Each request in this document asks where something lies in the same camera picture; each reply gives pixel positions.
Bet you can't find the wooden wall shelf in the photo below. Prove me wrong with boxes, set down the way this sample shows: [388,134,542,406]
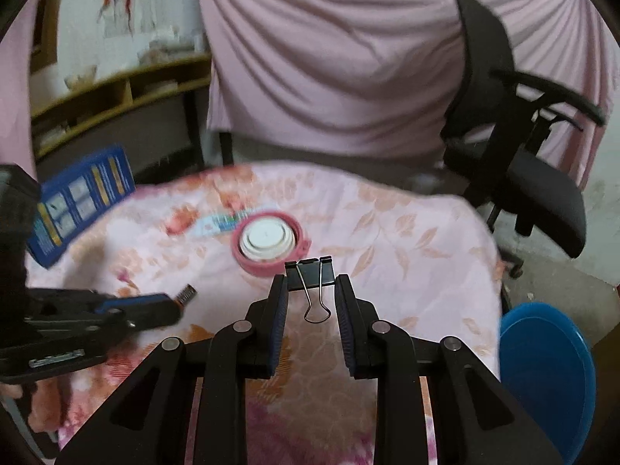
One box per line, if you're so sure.
[31,53,211,163]

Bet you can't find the floral pink tablecloth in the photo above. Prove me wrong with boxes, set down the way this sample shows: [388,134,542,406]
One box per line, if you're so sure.
[28,163,501,464]

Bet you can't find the pink hanging sheet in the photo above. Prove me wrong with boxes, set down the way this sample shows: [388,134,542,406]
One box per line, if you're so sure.
[199,0,619,168]

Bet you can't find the blue cardboard box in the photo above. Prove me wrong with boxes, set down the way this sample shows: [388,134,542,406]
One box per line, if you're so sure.
[28,145,136,268]

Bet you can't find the pink collapsible cup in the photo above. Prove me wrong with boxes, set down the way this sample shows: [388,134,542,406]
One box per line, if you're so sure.
[230,210,312,278]

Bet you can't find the blue plastic basin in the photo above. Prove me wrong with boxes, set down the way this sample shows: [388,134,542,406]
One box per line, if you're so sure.
[499,302,597,464]

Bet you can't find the black office chair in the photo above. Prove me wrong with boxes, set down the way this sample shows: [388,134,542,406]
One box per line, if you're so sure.
[440,0,606,258]

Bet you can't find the blue white flat packet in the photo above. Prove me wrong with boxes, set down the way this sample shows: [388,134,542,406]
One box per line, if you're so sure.
[186,206,270,237]

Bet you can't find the pink curtain at left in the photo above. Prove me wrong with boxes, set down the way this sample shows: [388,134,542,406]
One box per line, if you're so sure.
[0,0,40,179]

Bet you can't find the black binder clip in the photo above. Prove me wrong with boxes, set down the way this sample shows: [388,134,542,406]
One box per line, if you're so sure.
[285,256,335,324]

